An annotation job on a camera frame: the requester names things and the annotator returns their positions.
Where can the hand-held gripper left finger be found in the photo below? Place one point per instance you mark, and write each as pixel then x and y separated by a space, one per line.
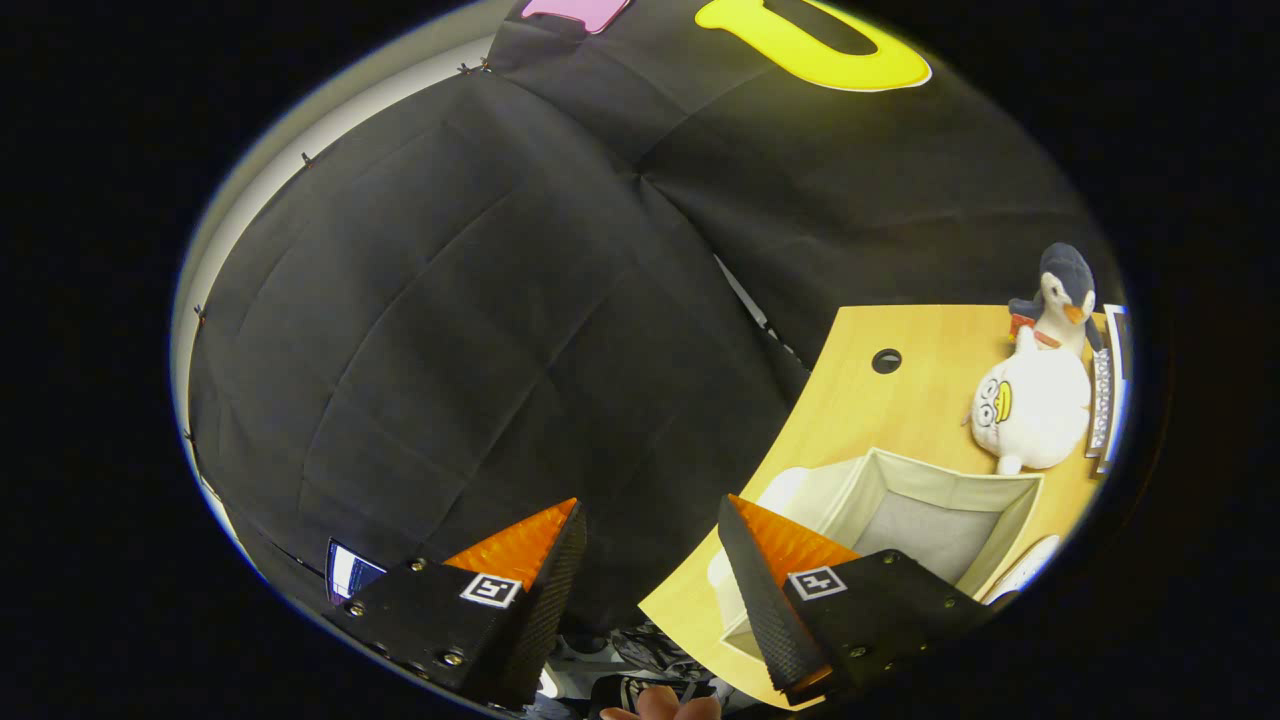
pixel 545 610

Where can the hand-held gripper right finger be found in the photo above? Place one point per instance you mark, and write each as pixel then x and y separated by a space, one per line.
pixel 765 610

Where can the beige fabric storage box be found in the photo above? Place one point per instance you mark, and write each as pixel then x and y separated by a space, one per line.
pixel 930 520

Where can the white canvas shoe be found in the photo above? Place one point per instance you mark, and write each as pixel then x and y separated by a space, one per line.
pixel 1025 568

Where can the black white sneaker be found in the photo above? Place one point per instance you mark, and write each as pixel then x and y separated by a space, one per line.
pixel 650 650

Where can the computer monitor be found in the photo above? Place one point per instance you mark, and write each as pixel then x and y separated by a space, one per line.
pixel 348 572

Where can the black backdrop cloth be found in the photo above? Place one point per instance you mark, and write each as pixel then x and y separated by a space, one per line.
pixel 480 330

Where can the white duck plush toy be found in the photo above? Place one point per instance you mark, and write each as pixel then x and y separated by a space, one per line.
pixel 1040 410

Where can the grey patterned book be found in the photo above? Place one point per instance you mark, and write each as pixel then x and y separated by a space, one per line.
pixel 1100 400

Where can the white portrait cover book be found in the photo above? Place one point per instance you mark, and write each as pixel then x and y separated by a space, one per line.
pixel 1118 390

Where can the grey penguin plush toy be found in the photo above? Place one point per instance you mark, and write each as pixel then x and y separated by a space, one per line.
pixel 1065 290

